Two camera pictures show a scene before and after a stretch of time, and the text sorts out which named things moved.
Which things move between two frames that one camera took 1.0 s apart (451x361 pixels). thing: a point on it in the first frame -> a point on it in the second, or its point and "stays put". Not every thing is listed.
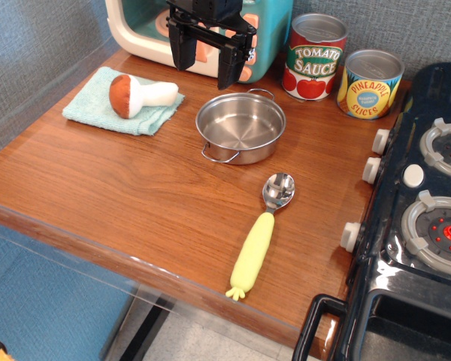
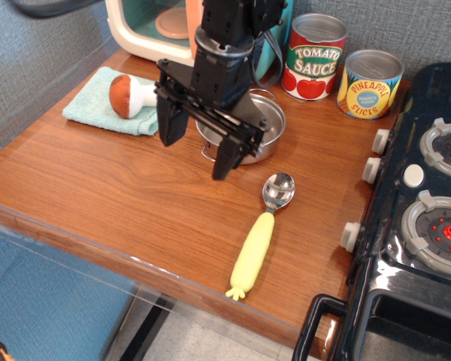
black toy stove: (407, 295) stays put
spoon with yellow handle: (277, 190) stays put
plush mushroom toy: (128, 96) stays put
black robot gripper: (221, 19) -> (211, 92)
